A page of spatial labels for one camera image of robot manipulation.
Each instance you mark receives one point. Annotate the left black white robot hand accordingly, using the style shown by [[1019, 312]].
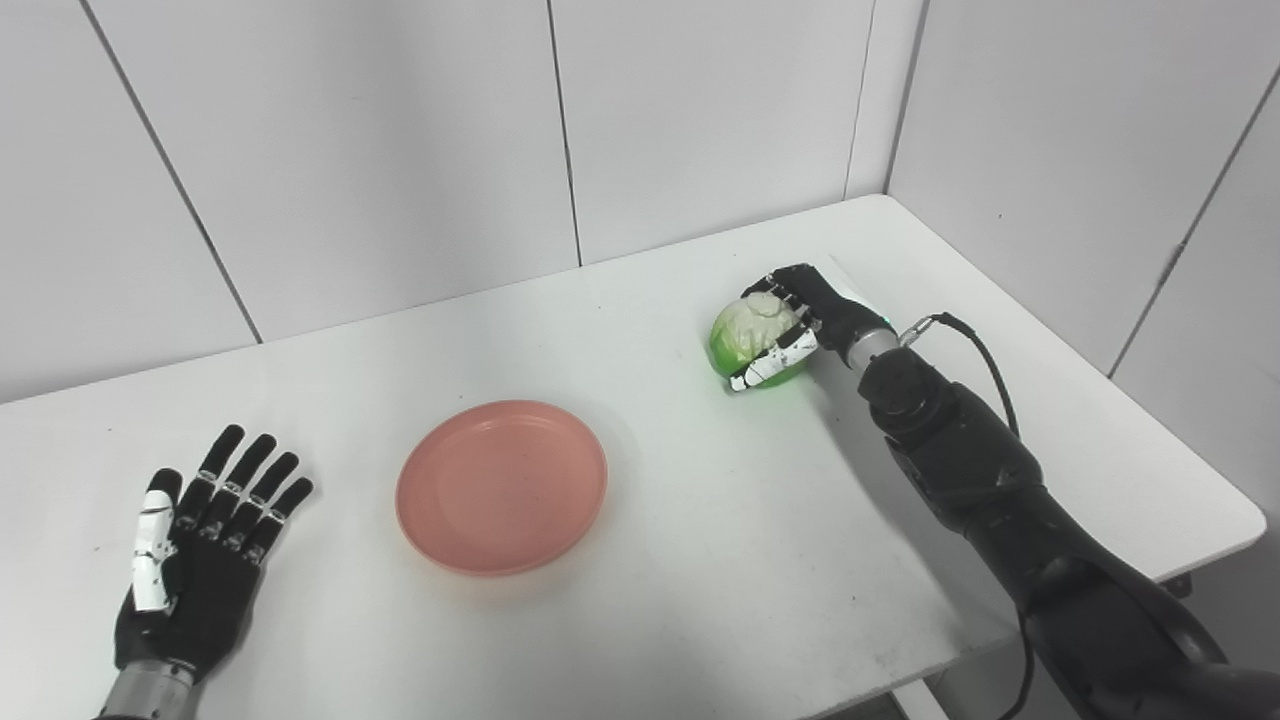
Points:
[[200, 560]]

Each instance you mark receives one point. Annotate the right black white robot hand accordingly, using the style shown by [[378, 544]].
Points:
[[805, 320]]

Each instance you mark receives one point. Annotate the green white cabbage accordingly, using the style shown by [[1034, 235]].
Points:
[[750, 335]]

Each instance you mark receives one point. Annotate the pink plate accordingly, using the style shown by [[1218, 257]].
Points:
[[501, 487]]

